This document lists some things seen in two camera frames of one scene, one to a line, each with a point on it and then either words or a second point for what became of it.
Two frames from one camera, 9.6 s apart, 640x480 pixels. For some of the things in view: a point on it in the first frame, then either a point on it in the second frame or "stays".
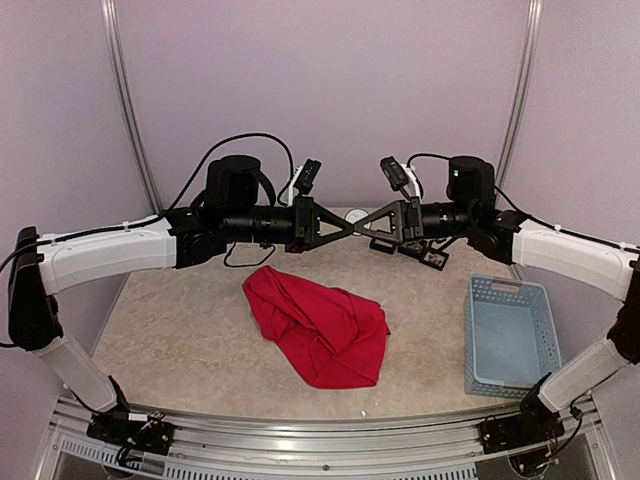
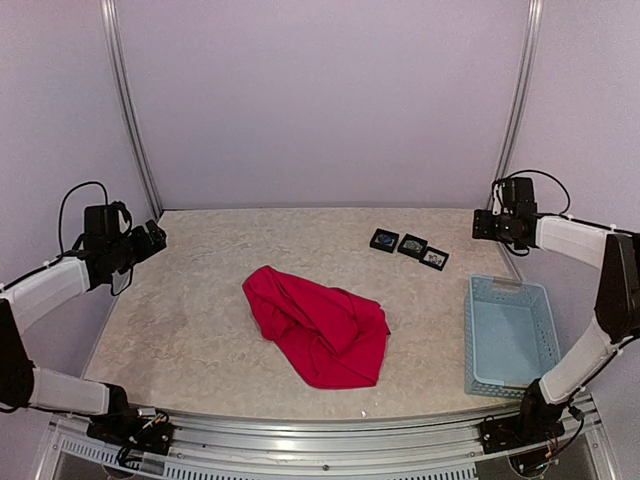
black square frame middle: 415,248 stays
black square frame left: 384,246 stays
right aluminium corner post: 528,58 stays
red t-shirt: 335,339 stays
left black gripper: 306,226 to 146,248
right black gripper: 407,221 to 480,227
